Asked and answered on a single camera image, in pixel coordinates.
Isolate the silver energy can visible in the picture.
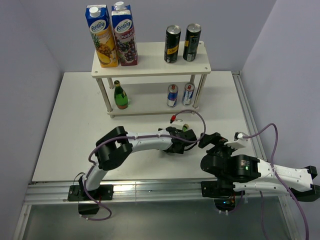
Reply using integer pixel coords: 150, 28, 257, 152
166, 84, 179, 108
181, 82, 195, 106

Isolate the green glass bottle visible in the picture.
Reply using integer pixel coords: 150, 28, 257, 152
182, 123, 190, 132
114, 80, 129, 110

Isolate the black can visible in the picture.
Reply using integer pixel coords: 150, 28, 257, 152
164, 25, 181, 64
183, 23, 202, 62

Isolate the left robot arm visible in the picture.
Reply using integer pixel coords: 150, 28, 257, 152
79, 126, 199, 200

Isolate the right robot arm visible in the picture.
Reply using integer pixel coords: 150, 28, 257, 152
198, 132, 320, 202

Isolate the white two-tier shelf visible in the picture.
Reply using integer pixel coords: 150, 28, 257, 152
91, 41, 211, 118

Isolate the grape juice carton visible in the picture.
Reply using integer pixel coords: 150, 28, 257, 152
111, 1, 138, 67

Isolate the pineapple juice carton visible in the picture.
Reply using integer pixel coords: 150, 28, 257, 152
85, 4, 119, 68

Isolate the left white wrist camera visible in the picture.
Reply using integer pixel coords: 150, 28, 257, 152
169, 115, 184, 128

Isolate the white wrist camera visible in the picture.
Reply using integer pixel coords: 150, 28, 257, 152
224, 131, 249, 150
169, 115, 184, 128

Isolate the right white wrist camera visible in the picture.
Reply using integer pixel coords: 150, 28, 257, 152
224, 131, 249, 150

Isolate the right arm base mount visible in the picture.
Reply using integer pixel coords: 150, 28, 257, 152
200, 179, 245, 216

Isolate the aluminium front rail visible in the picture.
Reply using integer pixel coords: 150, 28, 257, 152
22, 178, 287, 206

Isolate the aluminium rail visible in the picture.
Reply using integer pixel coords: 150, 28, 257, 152
22, 178, 287, 206
231, 71, 267, 160

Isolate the aluminium right rail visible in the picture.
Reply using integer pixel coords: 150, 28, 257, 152
231, 71, 267, 160

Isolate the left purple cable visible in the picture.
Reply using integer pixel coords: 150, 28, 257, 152
82, 109, 207, 221

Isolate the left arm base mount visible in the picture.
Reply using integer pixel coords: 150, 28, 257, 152
67, 184, 114, 221

